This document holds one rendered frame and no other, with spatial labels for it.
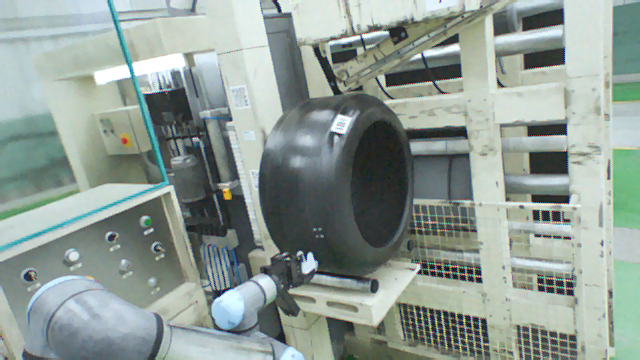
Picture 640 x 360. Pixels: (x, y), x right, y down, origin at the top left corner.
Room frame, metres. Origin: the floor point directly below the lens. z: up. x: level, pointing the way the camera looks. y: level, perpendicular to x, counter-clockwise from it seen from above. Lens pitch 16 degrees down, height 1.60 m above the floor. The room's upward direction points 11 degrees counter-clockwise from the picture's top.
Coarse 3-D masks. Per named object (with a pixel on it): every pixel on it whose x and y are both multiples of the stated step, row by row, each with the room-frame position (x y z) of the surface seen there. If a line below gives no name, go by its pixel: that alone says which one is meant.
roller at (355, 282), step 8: (320, 272) 1.32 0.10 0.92; (328, 272) 1.31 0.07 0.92; (312, 280) 1.32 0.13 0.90; (320, 280) 1.30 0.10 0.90; (328, 280) 1.29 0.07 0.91; (336, 280) 1.27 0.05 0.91; (344, 280) 1.25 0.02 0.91; (352, 280) 1.24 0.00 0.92; (360, 280) 1.23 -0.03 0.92; (368, 280) 1.22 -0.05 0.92; (376, 280) 1.22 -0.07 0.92; (352, 288) 1.24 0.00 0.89; (360, 288) 1.22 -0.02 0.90; (368, 288) 1.20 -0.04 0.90; (376, 288) 1.21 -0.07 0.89
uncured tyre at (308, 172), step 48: (336, 96) 1.37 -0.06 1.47; (288, 144) 1.24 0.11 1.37; (336, 144) 1.18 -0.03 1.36; (384, 144) 1.60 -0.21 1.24; (288, 192) 1.18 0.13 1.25; (336, 192) 1.13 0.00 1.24; (384, 192) 1.60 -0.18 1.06; (288, 240) 1.20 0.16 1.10; (336, 240) 1.13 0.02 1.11; (384, 240) 1.46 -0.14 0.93
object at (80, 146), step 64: (0, 0) 1.24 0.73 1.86; (64, 0) 1.37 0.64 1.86; (0, 64) 1.20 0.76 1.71; (64, 64) 1.32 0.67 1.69; (128, 64) 1.48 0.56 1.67; (0, 128) 1.16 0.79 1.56; (64, 128) 1.28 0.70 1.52; (128, 128) 1.42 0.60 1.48; (0, 192) 1.12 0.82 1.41; (64, 192) 1.23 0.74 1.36; (128, 192) 1.37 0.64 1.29
